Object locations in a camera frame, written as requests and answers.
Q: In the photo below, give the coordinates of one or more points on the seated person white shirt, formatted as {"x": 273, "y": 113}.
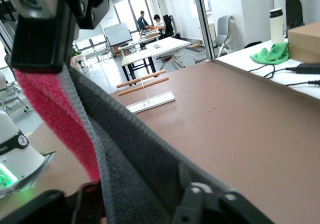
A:
{"x": 160, "y": 24}

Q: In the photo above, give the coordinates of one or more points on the black power adapter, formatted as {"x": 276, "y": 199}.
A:
{"x": 310, "y": 68}

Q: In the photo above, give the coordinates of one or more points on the green potted plant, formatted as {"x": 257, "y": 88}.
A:
{"x": 76, "y": 51}

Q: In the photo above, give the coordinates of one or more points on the white rack base tray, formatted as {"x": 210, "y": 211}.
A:
{"x": 155, "y": 101}

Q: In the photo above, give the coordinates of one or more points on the whiteboard on stand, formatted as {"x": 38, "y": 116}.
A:
{"x": 116, "y": 33}

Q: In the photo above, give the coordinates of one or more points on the white bottle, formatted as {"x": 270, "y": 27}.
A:
{"x": 276, "y": 28}

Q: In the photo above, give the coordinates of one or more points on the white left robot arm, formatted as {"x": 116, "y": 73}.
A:
{"x": 15, "y": 153}

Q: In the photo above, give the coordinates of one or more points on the metal frame post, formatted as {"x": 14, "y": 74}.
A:
{"x": 203, "y": 21}

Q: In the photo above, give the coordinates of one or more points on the wooden rack rod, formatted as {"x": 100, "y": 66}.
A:
{"x": 140, "y": 87}
{"x": 140, "y": 78}

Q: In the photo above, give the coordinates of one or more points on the standing person dark shirt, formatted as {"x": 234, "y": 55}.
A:
{"x": 142, "y": 21}

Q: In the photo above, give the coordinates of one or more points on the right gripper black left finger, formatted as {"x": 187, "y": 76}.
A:
{"x": 90, "y": 204}

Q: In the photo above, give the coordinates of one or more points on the clear rack stand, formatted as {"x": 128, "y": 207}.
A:
{"x": 146, "y": 93}

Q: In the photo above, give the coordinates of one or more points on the black office chair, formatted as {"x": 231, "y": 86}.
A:
{"x": 169, "y": 24}

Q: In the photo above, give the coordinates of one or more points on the light table black legs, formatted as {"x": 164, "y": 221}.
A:
{"x": 136, "y": 58}

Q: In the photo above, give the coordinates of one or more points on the white desk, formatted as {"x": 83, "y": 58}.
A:
{"x": 237, "y": 62}

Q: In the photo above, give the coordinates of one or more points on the white office table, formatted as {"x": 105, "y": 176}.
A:
{"x": 170, "y": 43}

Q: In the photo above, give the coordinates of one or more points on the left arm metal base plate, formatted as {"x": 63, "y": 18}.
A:
{"x": 41, "y": 167}

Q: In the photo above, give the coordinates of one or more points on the green cloth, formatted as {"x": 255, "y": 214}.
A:
{"x": 272, "y": 54}

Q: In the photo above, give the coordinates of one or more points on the grey office chair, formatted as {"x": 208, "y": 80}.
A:
{"x": 223, "y": 26}

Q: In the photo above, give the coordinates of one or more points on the brown cardboard box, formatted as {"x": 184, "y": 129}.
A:
{"x": 305, "y": 41}

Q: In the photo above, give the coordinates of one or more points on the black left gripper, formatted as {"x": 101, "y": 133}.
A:
{"x": 90, "y": 6}

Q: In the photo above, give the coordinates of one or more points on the pink and grey cloth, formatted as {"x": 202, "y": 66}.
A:
{"x": 130, "y": 159}

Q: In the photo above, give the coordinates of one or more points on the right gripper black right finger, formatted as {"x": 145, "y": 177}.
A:
{"x": 197, "y": 204}

